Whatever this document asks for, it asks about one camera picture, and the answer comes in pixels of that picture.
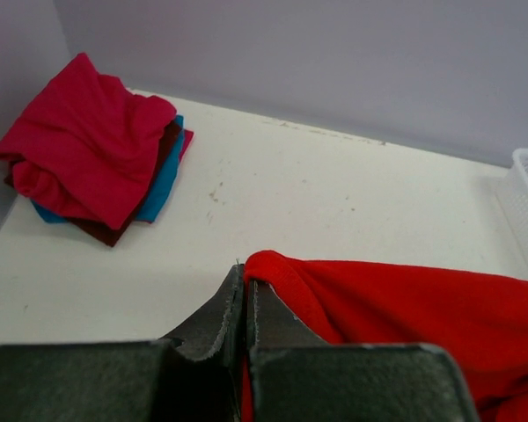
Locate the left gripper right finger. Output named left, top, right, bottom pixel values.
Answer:
left=246, top=280, right=479, bottom=421

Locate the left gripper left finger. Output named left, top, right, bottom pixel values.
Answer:
left=0, top=265, right=245, bottom=421

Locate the bright red t shirt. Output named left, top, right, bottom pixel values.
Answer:
left=244, top=251, right=528, bottom=421

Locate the folded maroon t shirt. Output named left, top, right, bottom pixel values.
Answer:
left=5, top=120, right=181, bottom=246

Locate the folded teal t shirt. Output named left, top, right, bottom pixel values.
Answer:
left=33, top=114, right=193, bottom=230

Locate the folded magenta t shirt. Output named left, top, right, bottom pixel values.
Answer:
left=0, top=52, right=194, bottom=230

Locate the white plastic basket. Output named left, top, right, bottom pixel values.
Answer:
left=496, top=148, right=528, bottom=266

